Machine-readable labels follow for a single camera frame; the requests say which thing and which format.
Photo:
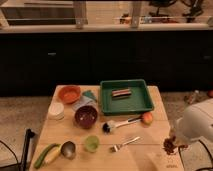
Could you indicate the striped block in tray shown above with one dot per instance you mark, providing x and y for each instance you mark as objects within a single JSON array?
[{"x": 121, "y": 93}]

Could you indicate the green plastic tray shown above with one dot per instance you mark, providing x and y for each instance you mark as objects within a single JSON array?
[{"x": 138, "y": 102}]

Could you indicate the silver fork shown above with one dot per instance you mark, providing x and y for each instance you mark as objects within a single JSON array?
[{"x": 117, "y": 147}]

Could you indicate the green zucchini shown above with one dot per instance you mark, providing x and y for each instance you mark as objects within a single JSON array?
[{"x": 43, "y": 154}]

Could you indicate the black white dish brush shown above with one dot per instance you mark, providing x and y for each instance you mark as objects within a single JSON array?
[{"x": 111, "y": 126}]

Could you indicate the orange bowl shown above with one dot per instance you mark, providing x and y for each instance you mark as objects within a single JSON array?
[{"x": 69, "y": 94}]

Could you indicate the teal grey cloth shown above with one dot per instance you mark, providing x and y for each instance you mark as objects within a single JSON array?
[{"x": 87, "y": 98}]

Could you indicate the black stand left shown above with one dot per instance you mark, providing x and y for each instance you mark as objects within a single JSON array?
[{"x": 28, "y": 136}]

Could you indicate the dark red bowl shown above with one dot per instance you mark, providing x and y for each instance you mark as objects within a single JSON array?
[{"x": 86, "y": 116}]

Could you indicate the yellow banana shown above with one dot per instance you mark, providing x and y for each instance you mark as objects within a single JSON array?
[{"x": 52, "y": 155}]

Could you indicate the orange peach fruit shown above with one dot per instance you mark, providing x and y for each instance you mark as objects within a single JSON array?
[{"x": 147, "y": 118}]

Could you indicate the bunch of dark grapes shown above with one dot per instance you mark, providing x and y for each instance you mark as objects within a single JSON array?
[{"x": 172, "y": 143}]

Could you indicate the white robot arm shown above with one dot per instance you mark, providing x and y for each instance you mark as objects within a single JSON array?
[{"x": 196, "y": 122}]

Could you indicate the green small cup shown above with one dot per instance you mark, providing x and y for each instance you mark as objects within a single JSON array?
[{"x": 91, "y": 143}]

